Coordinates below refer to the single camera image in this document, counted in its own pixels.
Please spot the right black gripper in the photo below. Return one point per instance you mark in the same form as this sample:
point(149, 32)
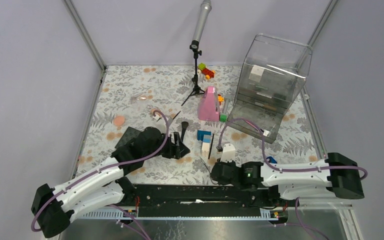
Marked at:
point(232, 163)

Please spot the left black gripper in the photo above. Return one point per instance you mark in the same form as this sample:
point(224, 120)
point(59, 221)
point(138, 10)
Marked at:
point(176, 150)

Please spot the black wire hair loop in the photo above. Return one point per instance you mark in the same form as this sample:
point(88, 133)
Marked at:
point(207, 168)

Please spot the white blue brick stack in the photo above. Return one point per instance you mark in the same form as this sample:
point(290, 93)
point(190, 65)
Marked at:
point(205, 137)

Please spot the black makeup brush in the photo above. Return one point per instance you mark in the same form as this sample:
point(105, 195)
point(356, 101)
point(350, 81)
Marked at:
point(184, 126)

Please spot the pink eyebrow razor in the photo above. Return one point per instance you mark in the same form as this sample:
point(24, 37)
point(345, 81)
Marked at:
point(265, 132)

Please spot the white cardboard box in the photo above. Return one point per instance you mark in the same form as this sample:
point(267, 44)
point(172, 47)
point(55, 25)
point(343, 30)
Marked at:
point(256, 73)

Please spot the clear acrylic makeup organizer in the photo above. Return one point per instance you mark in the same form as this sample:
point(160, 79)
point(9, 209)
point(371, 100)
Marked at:
point(286, 66)

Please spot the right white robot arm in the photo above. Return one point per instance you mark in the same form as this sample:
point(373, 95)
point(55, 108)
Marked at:
point(336, 174)

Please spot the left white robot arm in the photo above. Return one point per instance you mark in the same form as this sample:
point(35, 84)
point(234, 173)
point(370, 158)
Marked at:
point(55, 208)

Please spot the beige makeup sponge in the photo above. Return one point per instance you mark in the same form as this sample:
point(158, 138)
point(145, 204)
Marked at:
point(154, 112)

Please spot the pink foam wedge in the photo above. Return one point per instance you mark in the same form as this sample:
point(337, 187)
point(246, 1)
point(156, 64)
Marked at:
point(209, 106)

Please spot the blue toy car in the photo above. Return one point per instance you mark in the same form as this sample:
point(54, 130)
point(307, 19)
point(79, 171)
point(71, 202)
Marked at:
point(271, 160)

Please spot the green lego brick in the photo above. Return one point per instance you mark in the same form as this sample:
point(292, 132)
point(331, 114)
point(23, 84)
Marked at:
point(223, 117)

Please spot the dark green lego baseplate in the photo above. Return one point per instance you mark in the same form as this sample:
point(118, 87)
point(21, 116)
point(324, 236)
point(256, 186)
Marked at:
point(129, 135)

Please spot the yellow toy piece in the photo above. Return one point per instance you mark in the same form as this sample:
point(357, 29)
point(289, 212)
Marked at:
point(220, 98)

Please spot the clear plastic wrapper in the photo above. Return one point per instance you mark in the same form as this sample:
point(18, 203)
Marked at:
point(138, 97)

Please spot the round orange powder puff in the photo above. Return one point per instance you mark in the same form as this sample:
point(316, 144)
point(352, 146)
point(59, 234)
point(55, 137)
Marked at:
point(119, 120)

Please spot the red yellow lego bricks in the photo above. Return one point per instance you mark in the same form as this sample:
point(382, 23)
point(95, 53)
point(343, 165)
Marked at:
point(202, 69)

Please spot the silver microphone on tripod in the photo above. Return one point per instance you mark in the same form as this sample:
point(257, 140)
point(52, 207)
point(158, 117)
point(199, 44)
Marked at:
point(205, 9)

